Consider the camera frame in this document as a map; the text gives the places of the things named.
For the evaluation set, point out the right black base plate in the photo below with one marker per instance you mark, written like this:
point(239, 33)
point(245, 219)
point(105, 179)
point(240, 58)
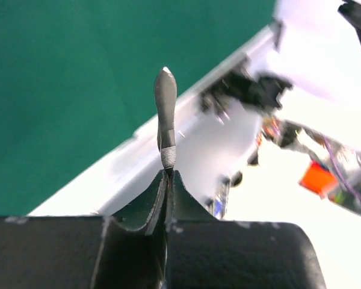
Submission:
point(261, 94)

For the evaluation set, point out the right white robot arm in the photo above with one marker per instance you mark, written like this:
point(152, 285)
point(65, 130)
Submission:
point(319, 51)

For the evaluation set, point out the green surgical cloth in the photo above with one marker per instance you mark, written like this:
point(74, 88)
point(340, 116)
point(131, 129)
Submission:
point(76, 78)

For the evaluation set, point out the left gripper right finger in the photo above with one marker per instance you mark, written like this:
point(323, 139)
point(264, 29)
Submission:
point(204, 252)

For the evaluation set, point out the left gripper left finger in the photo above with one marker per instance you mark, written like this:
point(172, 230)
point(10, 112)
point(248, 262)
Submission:
point(125, 251)

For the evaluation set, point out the silver fine forceps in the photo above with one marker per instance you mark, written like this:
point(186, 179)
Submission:
point(165, 93)

